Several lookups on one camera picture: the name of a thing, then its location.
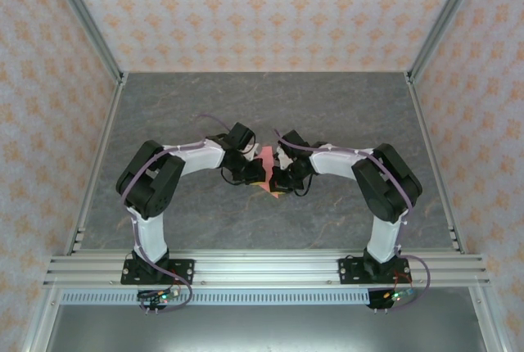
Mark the pink square paper sheet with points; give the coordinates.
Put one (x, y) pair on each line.
(268, 159)

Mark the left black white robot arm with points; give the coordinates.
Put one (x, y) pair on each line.
(151, 237)

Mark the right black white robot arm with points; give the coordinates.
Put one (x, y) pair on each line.
(385, 237)

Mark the grey metal sheet shelf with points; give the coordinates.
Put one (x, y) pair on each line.
(262, 327)

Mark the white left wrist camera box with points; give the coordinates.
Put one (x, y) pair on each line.
(253, 151)

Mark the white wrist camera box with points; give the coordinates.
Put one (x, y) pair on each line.
(281, 157)
(253, 151)

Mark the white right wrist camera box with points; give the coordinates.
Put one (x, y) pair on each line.
(281, 157)

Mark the aluminium mounting rail beam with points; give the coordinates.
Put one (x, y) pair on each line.
(266, 270)

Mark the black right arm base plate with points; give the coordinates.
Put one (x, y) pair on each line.
(348, 274)

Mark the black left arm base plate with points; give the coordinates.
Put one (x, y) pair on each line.
(184, 270)

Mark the aluminium table edge rail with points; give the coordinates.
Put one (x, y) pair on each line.
(102, 147)
(430, 147)

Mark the aluminium frame post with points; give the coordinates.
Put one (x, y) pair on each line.
(446, 12)
(82, 12)

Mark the aluminium frame bar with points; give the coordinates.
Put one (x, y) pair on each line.
(487, 327)
(41, 327)

